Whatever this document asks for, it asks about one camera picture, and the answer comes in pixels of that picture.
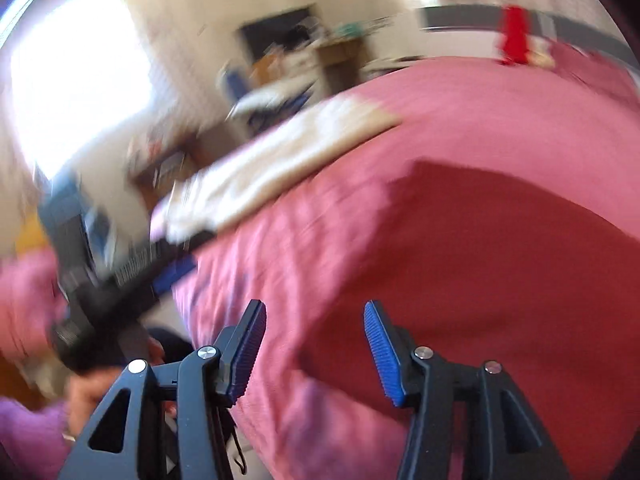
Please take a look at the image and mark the dark red fleece jacket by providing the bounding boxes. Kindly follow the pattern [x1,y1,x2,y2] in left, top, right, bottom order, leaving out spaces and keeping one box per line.
[300,160,639,479]

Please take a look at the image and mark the person left hand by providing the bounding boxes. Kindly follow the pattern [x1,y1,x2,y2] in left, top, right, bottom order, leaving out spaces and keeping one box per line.
[64,336,166,438]

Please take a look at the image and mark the cream folded blanket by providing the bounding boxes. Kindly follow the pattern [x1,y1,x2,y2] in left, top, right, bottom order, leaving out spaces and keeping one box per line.
[151,96,401,244]

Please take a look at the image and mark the blue chair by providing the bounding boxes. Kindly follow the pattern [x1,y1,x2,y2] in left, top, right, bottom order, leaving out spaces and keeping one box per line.
[217,65,252,106]

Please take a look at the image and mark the black monitor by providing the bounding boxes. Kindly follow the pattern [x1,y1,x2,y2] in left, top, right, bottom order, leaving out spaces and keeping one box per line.
[236,6,316,62]

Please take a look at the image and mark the wooden desk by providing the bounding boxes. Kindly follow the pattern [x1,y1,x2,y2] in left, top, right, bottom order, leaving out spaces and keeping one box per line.
[249,34,371,97]

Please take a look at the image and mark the teal box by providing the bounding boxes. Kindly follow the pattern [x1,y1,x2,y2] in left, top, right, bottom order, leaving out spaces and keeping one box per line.
[333,22,367,38]

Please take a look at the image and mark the pink bed blanket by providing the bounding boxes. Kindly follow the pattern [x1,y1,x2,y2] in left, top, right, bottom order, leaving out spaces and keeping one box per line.
[174,58,639,479]

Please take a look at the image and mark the grey white headboard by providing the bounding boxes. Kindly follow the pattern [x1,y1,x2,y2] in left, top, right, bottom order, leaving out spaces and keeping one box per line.
[419,4,639,70]

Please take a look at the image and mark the beige plush toy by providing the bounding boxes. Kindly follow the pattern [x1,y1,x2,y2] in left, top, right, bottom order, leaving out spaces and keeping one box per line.
[527,49,555,70]

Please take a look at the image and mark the bright red garment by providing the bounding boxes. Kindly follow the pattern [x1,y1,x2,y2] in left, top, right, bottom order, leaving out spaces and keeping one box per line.
[500,6,529,65]

